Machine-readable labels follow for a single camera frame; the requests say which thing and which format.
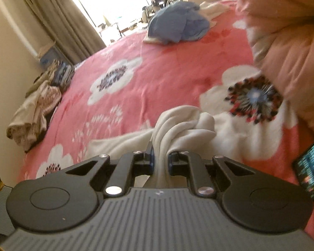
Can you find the beige folded clothes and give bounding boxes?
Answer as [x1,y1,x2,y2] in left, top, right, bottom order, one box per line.
[6,84,60,152]

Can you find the black wheelchair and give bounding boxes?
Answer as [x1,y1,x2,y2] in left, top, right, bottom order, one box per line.
[141,0,184,23]

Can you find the blue storage box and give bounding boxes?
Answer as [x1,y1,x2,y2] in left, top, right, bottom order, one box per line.
[38,42,66,67]

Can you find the blue garment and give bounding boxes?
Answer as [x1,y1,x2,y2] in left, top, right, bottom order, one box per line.
[143,1,211,45]

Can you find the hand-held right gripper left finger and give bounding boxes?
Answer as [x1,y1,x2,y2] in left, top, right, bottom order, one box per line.
[65,141,155,198]

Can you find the pink quilt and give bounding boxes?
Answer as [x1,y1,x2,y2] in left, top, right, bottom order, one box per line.
[235,0,314,136]

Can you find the beige curtain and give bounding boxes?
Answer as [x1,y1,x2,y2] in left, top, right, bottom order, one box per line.
[14,0,106,64]

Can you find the white garment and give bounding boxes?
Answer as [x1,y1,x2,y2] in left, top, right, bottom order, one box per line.
[88,105,216,189]

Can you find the small white cloth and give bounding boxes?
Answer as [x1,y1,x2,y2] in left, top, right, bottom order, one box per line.
[199,1,232,29]

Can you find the red floral blanket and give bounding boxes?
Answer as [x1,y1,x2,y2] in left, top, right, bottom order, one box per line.
[18,0,314,241]

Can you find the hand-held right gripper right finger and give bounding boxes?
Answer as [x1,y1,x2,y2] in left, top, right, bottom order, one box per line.
[167,150,255,198]

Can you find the black smartphone with lit screen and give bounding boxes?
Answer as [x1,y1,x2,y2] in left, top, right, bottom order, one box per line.
[293,134,314,202]

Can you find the blue patterned folded clothes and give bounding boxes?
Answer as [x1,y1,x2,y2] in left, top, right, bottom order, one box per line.
[51,61,75,89]

